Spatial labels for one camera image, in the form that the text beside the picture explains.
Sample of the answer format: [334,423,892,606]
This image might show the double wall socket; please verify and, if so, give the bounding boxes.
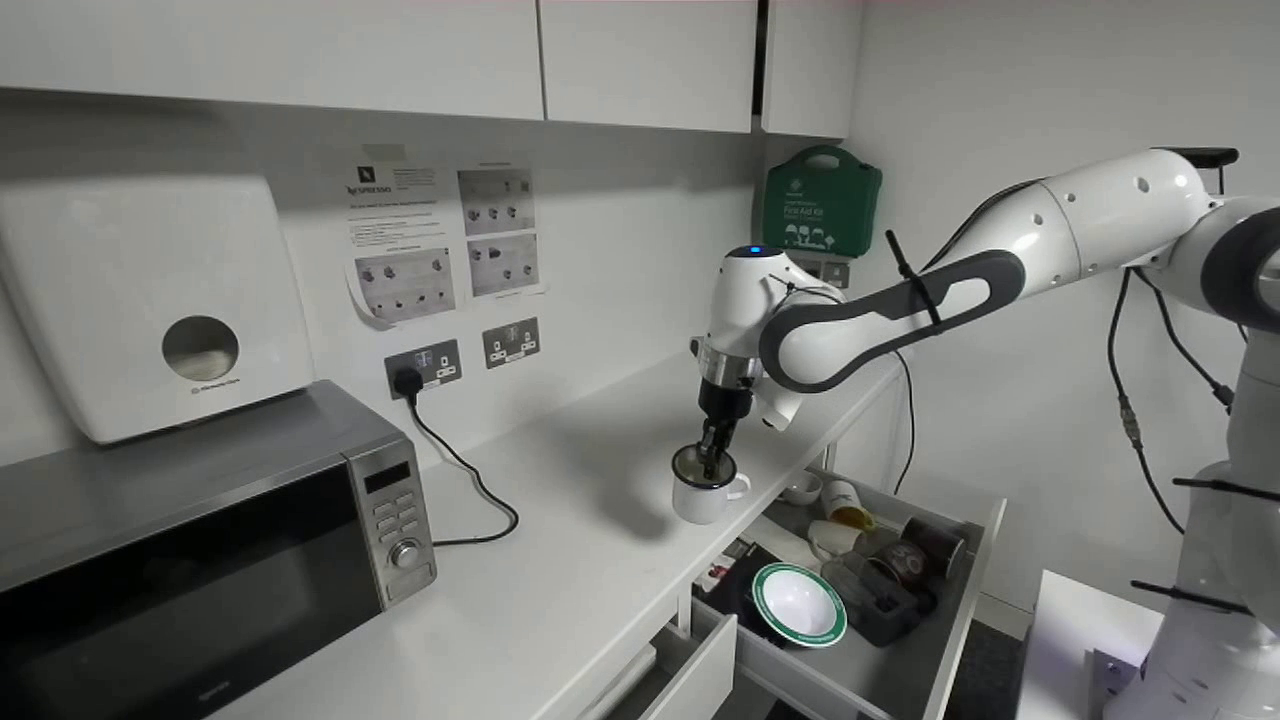
[379,335,470,400]
[482,310,546,372]

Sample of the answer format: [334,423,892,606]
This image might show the small picture notice sheet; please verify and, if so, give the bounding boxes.
[463,229,546,300]
[456,160,539,238]

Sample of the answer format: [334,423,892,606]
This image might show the white paper towel dispenser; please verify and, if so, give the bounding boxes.
[0,170,317,447]

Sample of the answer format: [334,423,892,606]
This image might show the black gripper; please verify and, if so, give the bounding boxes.
[693,378,756,488]

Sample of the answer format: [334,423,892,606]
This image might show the green rimmed white plate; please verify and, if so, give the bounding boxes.
[749,560,851,654]

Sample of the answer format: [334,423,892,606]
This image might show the white kitchen counter unit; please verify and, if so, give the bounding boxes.
[204,314,936,720]

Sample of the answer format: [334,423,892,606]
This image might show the white robot stand table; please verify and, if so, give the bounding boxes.
[1011,566,1173,720]

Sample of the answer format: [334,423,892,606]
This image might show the black box brown label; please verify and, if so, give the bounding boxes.
[874,533,946,590]

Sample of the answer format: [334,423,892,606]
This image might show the tall white instruction notice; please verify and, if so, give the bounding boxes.
[340,154,462,332]

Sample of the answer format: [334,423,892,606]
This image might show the silver microwave oven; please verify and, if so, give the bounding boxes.
[0,375,439,720]

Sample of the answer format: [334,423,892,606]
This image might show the black camera on mount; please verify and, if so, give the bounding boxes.
[1173,138,1243,174]

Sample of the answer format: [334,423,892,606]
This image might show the green first aid kit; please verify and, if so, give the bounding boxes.
[753,138,890,258]

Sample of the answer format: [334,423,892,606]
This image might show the black microwave power cable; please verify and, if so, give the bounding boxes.
[389,361,525,550]

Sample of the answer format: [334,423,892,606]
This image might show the white mug blue rim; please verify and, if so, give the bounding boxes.
[669,443,756,527]

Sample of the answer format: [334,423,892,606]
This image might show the white wall cabinets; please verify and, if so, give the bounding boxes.
[0,0,864,138]

